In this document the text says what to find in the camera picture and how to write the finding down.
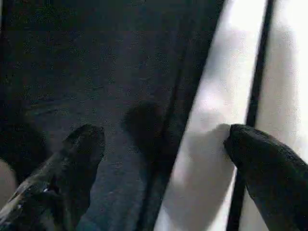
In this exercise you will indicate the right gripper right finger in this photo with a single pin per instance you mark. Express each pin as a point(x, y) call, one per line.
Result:
point(272, 180)

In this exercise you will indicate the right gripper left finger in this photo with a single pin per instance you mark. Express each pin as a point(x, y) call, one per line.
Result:
point(72, 173)

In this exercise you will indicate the black shiny mat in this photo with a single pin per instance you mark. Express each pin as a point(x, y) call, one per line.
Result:
point(84, 60)

